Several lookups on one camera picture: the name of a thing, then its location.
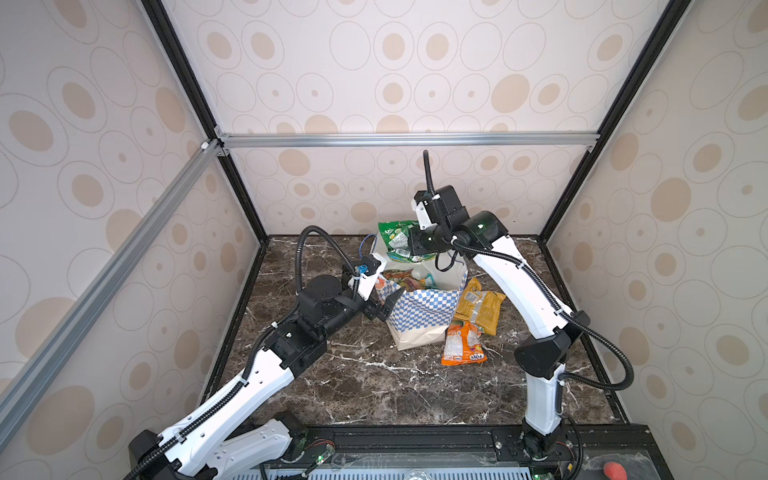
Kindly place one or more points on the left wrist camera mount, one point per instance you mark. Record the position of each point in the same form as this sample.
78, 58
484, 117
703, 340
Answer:
363, 274

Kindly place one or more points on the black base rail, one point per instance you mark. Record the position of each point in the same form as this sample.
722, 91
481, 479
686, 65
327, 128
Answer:
468, 452

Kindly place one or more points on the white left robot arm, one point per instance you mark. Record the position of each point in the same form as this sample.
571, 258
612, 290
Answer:
204, 444

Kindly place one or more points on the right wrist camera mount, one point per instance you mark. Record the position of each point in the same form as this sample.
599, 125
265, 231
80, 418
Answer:
443, 208

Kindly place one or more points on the orange snack packet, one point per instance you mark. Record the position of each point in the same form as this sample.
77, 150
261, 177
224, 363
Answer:
462, 344

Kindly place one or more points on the green snack packet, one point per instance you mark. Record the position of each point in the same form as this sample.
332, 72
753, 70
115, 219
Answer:
395, 235

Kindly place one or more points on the red emergency button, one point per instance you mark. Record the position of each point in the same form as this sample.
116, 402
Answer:
614, 471

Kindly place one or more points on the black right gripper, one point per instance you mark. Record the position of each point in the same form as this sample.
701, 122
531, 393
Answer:
417, 241

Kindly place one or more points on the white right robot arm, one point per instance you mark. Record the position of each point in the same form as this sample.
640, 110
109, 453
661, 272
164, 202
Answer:
553, 326

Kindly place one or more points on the aluminium rail left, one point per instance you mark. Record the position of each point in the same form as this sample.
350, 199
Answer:
42, 369

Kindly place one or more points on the aluminium rail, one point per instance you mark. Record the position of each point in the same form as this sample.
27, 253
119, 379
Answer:
228, 141
42, 369

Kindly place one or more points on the red yellow snack packet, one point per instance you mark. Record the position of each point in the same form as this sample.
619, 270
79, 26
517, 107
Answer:
405, 279

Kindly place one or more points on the aluminium rail back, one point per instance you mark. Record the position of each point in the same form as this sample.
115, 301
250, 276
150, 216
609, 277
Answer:
228, 141

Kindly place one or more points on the black corner frame post left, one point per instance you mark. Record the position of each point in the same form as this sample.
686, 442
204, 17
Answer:
161, 24

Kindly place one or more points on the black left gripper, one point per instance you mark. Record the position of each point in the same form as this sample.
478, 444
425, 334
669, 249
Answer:
373, 309

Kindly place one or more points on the black corner frame post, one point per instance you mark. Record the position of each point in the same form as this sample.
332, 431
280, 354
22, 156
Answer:
650, 53
161, 24

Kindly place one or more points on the blue checkered paper bag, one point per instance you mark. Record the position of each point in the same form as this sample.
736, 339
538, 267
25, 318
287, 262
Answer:
421, 317

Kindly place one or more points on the black corner frame post right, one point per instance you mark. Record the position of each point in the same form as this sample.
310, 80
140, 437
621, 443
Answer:
650, 53

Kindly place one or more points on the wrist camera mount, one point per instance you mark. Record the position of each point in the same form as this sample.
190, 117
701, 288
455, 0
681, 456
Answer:
363, 274
443, 208

